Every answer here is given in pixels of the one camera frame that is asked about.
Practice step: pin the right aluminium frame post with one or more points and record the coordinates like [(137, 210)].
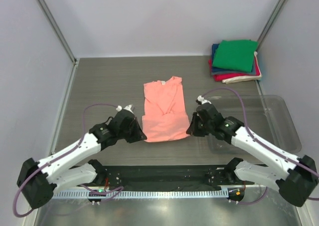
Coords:
[(279, 6)]

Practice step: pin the clear plastic bin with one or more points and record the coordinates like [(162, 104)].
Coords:
[(267, 116)]

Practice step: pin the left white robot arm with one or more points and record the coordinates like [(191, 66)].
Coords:
[(39, 180)]

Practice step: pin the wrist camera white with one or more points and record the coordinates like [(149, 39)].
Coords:
[(129, 108), (201, 100)]

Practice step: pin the white slotted cable duct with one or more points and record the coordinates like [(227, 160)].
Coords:
[(85, 194)]

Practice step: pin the folded blue t-shirt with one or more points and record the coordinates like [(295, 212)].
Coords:
[(213, 50)]

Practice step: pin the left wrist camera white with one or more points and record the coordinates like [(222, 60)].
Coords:
[(129, 108)]

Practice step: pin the aluminium frame post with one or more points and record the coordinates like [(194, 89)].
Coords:
[(279, 6), (48, 14)]

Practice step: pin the folded red t-shirt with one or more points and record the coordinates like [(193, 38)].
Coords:
[(219, 75)]

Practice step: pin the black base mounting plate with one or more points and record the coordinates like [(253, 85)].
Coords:
[(127, 175)]

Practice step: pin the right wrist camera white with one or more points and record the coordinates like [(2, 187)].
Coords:
[(201, 100)]

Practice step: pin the salmon pink t-shirt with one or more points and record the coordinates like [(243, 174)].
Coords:
[(165, 117)]

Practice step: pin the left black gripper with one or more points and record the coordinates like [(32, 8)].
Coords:
[(139, 134)]

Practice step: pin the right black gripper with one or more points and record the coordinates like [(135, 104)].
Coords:
[(193, 130)]

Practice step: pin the folded green t-shirt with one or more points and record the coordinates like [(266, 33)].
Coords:
[(235, 55)]

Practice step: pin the left aluminium frame post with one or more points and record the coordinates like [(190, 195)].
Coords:
[(48, 14)]

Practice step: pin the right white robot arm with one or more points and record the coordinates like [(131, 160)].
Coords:
[(294, 178)]

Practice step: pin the folded cream t-shirt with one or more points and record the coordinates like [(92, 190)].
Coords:
[(257, 76)]

